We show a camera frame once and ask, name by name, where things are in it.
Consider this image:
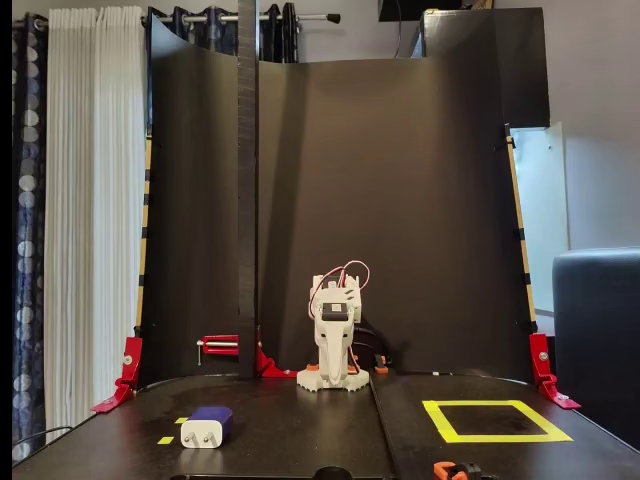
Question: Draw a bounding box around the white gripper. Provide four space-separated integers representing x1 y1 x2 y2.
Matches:
312 297 363 390

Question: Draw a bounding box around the blue white charger block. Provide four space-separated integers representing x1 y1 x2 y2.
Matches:
179 405 235 450

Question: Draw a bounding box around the red screw clamp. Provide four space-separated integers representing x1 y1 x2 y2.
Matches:
195 333 241 366

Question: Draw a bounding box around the black curved backdrop sheet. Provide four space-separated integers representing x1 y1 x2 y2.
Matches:
137 12 539 391

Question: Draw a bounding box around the yellow tape square outline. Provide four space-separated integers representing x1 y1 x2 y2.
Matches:
421 398 574 445

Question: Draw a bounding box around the striped wooden support stick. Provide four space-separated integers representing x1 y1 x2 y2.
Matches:
502 122 539 334
133 137 153 336

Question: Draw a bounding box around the dark blue sofa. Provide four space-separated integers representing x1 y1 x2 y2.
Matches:
551 246 640 451

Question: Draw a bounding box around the white pleated curtain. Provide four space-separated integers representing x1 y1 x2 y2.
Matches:
43 7 149 444

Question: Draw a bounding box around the dark navy grommet curtain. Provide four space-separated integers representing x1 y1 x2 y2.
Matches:
144 2 301 65

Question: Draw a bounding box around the silver curtain rod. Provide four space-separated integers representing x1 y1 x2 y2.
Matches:
14 13 342 26

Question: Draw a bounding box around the dark blue dotted curtain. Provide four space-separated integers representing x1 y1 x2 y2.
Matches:
12 14 50 466

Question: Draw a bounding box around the black cardboard panel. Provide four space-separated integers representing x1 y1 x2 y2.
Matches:
419 7 551 129

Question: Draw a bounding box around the black power cable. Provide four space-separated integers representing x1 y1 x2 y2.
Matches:
355 323 397 362

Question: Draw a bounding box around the red post base bracket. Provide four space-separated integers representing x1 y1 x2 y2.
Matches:
255 327 300 380

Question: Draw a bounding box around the red white servo cable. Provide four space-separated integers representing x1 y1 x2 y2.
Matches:
308 259 372 321

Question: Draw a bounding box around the black vertical camera post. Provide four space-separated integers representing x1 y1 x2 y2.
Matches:
236 0 260 382

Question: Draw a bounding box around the red plastic corner bracket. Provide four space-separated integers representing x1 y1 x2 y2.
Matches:
528 332 582 411
90 335 144 414

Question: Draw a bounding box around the black floor cable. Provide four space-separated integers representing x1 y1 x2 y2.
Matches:
12 424 75 454

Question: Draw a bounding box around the black hanging cable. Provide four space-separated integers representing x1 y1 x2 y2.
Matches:
392 0 404 59

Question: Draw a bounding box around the black wall screen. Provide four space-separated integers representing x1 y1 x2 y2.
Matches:
378 0 461 22

